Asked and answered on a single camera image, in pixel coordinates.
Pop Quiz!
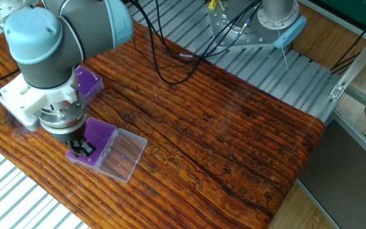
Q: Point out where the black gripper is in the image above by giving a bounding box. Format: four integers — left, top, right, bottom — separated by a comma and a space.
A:
46, 120, 97, 159

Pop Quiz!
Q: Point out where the purple pipette tip holder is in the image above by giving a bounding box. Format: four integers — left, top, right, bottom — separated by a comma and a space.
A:
65, 118, 149, 184
75, 66, 105, 104

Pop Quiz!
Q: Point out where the silver ribbed wrist flange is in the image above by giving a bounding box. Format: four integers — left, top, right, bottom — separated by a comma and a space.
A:
37, 97, 88, 133

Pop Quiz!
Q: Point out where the glossy wood grain mat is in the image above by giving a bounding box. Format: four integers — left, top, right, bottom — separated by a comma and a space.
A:
0, 0, 327, 229

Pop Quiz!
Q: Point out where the silver robot mounting plate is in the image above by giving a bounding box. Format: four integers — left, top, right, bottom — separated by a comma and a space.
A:
205, 0, 279, 50

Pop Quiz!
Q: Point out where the thin white rod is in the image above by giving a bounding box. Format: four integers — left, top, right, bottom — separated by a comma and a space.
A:
280, 42, 292, 72

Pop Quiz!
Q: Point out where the light blue plastic piece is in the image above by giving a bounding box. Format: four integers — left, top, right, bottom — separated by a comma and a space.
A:
271, 17, 308, 50

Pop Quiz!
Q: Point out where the green board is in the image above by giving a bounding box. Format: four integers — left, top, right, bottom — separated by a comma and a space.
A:
301, 0, 366, 36

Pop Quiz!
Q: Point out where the black cable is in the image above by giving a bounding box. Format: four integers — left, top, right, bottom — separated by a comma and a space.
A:
142, 0, 254, 61
129, 0, 260, 85

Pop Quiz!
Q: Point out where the silver corner bracket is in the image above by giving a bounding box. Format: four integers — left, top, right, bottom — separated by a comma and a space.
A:
329, 83, 346, 102

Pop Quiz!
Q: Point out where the aluminium frame profile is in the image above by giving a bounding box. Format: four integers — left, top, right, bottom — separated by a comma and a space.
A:
328, 32, 366, 106

